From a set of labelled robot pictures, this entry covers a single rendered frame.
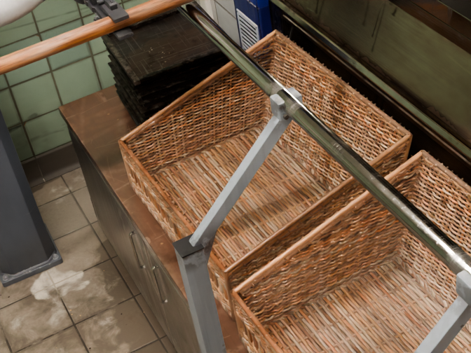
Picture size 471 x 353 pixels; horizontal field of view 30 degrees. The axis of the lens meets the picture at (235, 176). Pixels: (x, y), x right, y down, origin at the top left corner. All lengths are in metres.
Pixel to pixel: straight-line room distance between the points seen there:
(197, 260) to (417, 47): 0.62
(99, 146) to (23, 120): 0.81
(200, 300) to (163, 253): 0.48
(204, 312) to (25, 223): 1.31
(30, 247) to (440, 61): 1.62
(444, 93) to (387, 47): 0.19
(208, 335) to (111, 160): 0.82
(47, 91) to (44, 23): 0.26
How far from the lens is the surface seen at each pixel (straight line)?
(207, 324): 1.64
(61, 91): 3.18
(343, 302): 1.88
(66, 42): 1.66
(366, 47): 1.91
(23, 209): 2.81
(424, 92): 1.77
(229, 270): 1.77
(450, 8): 1.63
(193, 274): 1.54
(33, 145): 3.25
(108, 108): 2.55
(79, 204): 3.17
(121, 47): 2.38
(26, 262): 2.94
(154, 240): 2.09
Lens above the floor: 2.01
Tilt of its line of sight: 40 degrees down
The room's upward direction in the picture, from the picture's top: 10 degrees counter-clockwise
